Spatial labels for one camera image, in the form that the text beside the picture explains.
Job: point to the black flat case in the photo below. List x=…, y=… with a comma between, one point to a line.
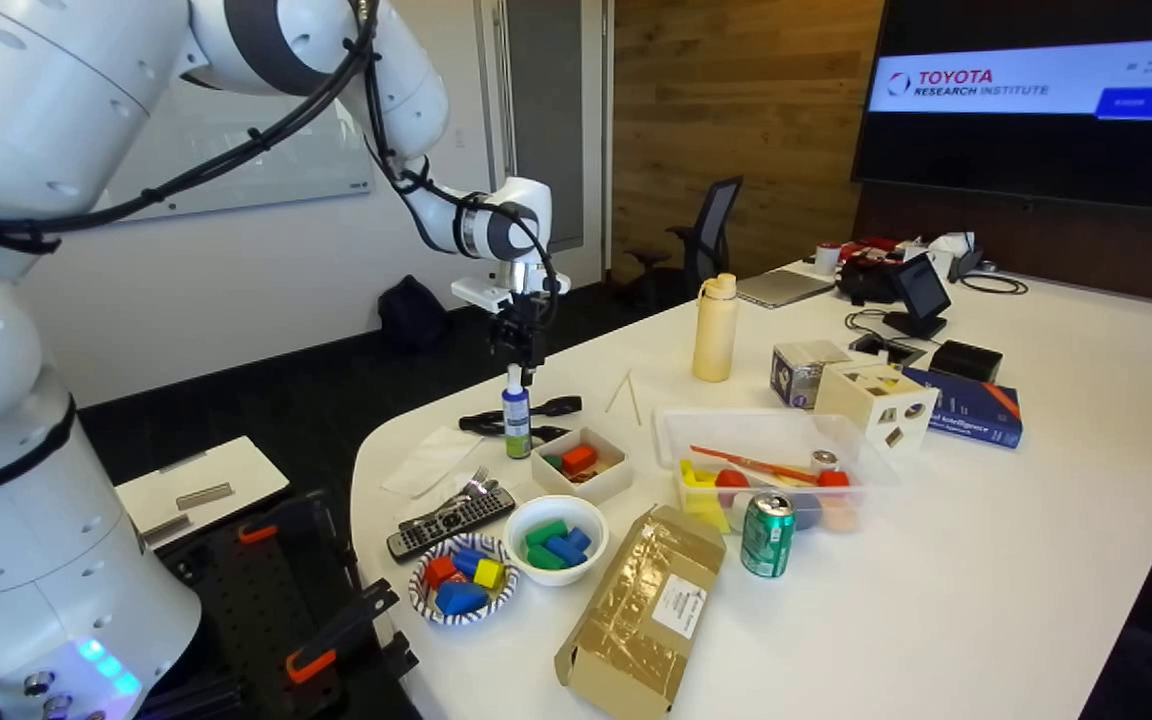
x=964, y=362

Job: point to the white board with metal bars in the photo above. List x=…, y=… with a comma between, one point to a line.
x=203, y=488

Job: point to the black pouch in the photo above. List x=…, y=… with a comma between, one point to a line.
x=869, y=283

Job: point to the patterned plate with blocks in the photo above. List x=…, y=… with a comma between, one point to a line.
x=460, y=582

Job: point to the green soda can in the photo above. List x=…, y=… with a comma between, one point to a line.
x=767, y=537

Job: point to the silver laptop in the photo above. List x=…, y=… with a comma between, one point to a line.
x=774, y=288

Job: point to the white bowl with blocks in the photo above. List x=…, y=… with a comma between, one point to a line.
x=556, y=537

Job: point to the blue box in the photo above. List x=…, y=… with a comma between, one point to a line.
x=974, y=410

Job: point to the clear plastic toy container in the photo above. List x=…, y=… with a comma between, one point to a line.
x=726, y=458

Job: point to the white and blue bottle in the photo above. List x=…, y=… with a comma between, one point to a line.
x=516, y=413

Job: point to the black remote control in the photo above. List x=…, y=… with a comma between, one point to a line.
x=468, y=509

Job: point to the black orange clamp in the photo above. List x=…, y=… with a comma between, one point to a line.
x=289, y=521
x=336, y=638

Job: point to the cream yellow bottle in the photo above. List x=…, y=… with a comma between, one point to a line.
x=712, y=328

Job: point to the wall television screen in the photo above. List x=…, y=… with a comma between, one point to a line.
x=1013, y=99

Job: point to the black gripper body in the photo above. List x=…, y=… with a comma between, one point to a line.
x=521, y=328

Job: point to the brown cardboard box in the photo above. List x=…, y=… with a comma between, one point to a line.
x=633, y=638

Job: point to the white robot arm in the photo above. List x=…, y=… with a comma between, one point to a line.
x=111, y=110

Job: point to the white square box with blocks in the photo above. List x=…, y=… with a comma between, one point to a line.
x=583, y=465

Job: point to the black backpack on floor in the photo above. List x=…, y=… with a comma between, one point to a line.
x=411, y=318

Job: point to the grey office chair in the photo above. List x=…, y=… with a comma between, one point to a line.
x=707, y=240

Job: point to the small black tablet stand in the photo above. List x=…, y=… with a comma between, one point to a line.
x=921, y=292

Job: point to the purple white cube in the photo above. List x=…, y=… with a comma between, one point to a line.
x=798, y=371

